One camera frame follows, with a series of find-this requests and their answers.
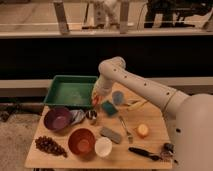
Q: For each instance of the yellow orange fruit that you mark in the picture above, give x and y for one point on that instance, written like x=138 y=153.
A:
x=142 y=130

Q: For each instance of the purple plastic bowl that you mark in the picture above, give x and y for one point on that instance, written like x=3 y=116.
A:
x=57 y=118

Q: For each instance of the small dark toy object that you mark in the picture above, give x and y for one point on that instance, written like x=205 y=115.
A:
x=167 y=150

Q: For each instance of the white plastic cup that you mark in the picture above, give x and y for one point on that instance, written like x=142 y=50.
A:
x=103 y=147

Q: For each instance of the small metal cup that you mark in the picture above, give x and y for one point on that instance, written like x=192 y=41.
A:
x=91 y=115

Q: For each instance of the blue grey plastic cup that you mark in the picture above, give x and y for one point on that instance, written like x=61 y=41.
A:
x=118 y=97

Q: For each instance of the black handled brush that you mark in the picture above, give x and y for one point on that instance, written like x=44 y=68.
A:
x=144 y=153

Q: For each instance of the bunch of dark grapes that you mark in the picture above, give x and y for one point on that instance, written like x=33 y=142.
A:
x=50 y=146

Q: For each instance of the metal fork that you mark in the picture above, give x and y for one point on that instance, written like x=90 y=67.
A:
x=128 y=134

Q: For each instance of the wooden table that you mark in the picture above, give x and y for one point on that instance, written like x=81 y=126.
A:
x=120 y=158

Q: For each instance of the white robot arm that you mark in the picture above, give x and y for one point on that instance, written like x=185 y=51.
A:
x=193 y=149

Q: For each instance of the orange plastic bowl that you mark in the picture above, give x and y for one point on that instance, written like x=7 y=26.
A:
x=81 y=142

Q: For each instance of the green plastic tray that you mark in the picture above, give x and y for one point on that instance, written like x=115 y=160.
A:
x=72 y=91

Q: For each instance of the grey sponge block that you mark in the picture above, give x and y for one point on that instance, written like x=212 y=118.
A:
x=112 y=135

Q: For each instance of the crumpled grey cloth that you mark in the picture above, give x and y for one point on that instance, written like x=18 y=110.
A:
x=78 y=116

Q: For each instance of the teal green sponge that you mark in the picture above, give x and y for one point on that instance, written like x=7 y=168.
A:
x=109 y=108

